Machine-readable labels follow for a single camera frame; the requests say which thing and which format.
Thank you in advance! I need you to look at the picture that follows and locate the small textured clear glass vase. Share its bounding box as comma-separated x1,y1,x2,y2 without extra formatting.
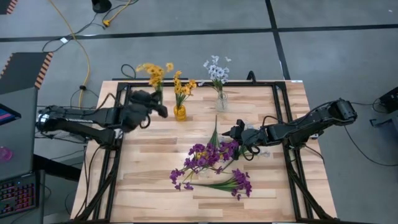
215,91,229,113

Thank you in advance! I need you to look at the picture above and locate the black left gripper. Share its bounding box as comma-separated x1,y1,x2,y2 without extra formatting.
124,90,169,130

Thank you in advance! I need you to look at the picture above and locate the grey desk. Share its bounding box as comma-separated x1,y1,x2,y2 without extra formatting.
0,86,40,224

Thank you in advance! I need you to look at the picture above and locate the yellow artificial flower bunch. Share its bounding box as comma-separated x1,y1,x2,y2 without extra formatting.
135,62,175,105
194,114,224,160
173,70,198,108

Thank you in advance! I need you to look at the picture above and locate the small black screen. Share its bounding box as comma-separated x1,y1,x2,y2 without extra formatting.
0,103,22,127

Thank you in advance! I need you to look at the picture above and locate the small black orange-striped mat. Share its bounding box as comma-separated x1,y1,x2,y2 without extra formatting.
0,0,19,16

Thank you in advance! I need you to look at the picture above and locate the black round stand base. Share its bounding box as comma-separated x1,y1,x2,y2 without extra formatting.
91,0,112,14

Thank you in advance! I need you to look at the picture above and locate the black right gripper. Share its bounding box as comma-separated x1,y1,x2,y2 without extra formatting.
221,119,261,160

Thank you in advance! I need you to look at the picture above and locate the tall clear glass vase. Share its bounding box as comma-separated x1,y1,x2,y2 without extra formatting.
198,161,211,179

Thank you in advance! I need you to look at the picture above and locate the black looped cable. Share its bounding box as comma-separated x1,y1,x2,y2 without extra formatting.
120,64,137,80

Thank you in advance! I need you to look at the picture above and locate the black metal table frame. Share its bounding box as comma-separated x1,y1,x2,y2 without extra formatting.
72,79,340,224

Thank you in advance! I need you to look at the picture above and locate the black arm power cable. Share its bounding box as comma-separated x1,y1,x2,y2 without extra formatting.
341,101,398,167

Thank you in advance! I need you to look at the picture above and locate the black floor tape strip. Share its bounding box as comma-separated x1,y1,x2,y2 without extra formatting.
266,0,292,81
0,23,398,43

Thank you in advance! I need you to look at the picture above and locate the black backlit keyboard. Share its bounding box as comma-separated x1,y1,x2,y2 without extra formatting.
0,173,40,218

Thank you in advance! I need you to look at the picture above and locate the long yellow floor cable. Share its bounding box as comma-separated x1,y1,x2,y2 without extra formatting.
49,0,91,118

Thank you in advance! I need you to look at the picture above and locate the large black orange-striped mat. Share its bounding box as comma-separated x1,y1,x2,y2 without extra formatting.
0,52,54,96

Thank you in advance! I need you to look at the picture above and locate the black equipment box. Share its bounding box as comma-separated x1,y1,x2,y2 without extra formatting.
378,86,398,114

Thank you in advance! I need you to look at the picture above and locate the purple artificial flower bunch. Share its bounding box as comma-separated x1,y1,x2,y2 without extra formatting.
192,169,253,202
217,139,241,175
169,141,220,191

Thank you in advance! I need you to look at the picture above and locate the yellow cord with plug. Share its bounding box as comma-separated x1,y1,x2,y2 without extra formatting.
103,0,133,27

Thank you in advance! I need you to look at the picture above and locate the yellow glass vase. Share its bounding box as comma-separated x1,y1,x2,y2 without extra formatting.
173,104,187,122

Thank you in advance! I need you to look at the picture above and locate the black floor cable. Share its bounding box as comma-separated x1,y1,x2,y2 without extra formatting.
42,0,141,53

